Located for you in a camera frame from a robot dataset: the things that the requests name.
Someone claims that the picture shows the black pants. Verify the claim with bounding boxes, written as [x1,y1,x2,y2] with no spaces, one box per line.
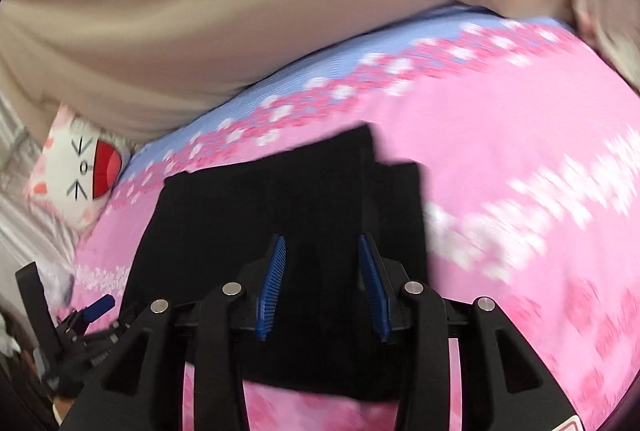
[120,126,428,402]

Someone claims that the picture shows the white cat face pillow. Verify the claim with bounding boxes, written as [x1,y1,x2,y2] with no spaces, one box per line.
[24,105,134,233]

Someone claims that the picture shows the pink floral bed sheet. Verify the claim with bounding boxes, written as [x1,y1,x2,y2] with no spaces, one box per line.
[70,8,639,430]

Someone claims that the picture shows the patterned beige cloth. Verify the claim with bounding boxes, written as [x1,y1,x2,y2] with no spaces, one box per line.
[572,0,639,88]

